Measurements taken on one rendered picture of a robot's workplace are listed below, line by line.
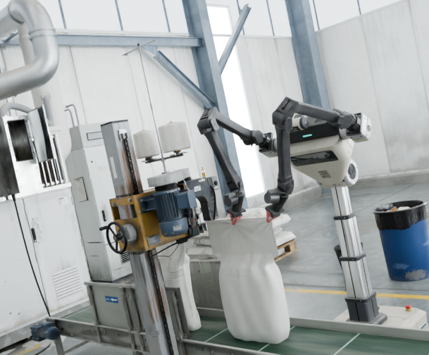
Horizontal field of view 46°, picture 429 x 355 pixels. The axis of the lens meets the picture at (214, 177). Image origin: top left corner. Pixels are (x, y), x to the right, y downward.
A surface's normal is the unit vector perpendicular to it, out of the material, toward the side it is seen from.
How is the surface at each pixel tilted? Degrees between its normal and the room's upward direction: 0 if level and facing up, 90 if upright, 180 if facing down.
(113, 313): 90
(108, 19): 90
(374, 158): 90
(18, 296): 90
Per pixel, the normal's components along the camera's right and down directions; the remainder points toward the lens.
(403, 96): -0.67, 0.18
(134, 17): 0.71, -0.11
